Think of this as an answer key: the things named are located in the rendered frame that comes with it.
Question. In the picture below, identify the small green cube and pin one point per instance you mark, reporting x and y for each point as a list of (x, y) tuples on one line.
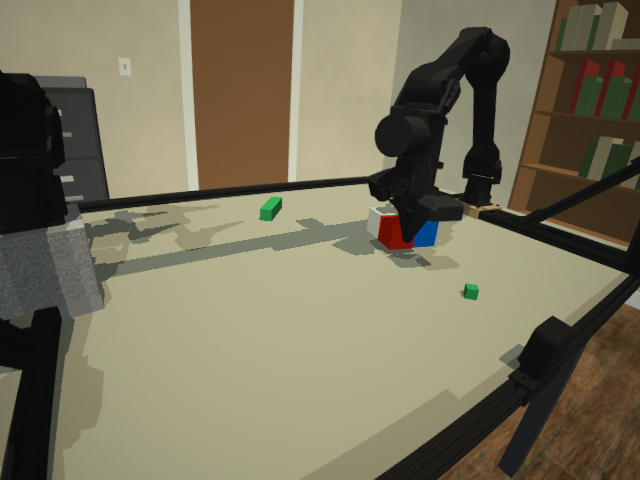
[(471, 291)]

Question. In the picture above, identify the red cube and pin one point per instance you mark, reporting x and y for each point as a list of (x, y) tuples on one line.
[(390, 234)]

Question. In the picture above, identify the green rectangular bar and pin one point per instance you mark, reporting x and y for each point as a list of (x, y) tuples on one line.
[(270, 209)]

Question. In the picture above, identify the white cube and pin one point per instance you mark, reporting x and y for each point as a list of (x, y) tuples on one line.
[(374, 216)]

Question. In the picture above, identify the blue cube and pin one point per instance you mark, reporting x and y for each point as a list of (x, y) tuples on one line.
[(426, 235)]

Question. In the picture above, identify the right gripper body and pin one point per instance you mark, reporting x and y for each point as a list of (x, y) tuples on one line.
[(431, 208)]

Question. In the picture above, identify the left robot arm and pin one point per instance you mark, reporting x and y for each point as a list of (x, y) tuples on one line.
[(31, 196)]

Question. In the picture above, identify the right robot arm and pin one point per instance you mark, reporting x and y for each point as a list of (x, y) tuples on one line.
[(408, 132)]

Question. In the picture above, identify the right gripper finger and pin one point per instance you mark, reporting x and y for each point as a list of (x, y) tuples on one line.
[(413, 223), (401, 214)]

